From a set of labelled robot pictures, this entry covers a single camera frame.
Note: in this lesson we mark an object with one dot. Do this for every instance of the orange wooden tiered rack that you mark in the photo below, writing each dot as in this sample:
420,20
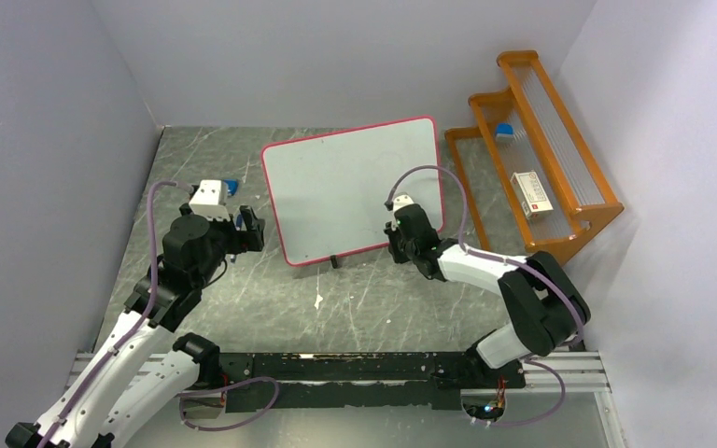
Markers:
549,142

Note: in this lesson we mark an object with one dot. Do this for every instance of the blue eraser on table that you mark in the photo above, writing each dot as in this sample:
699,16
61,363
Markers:
231,186

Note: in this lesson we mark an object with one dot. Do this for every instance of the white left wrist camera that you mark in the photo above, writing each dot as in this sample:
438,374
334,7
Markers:
209,200

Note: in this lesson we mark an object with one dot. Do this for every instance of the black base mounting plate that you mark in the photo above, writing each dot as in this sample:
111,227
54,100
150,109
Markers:
439,380

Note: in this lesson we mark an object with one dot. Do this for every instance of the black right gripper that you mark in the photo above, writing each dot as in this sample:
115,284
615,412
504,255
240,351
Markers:
391,232

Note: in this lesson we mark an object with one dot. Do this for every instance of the pink framed whiteboard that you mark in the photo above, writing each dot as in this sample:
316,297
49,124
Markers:
328,191

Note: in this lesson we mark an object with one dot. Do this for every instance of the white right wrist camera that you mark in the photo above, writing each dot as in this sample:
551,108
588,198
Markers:
401,201

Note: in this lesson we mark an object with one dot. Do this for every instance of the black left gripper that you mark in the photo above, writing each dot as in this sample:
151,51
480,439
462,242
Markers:
250,239

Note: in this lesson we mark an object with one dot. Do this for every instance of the blue eraser on rack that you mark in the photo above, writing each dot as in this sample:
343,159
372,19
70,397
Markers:
504,133

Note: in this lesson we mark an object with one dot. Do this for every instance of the white red small box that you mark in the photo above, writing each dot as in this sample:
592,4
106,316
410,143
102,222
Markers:
531,194

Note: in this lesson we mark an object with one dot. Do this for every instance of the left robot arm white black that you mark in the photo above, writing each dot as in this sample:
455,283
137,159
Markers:
110,400

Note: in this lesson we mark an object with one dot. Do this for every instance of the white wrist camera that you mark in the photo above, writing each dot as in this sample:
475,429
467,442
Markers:
401,201
209,200

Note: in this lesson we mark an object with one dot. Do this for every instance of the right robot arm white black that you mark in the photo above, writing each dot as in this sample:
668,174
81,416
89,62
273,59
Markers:
545,309

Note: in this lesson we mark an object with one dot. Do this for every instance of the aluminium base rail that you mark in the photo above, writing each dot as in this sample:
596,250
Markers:
580,372

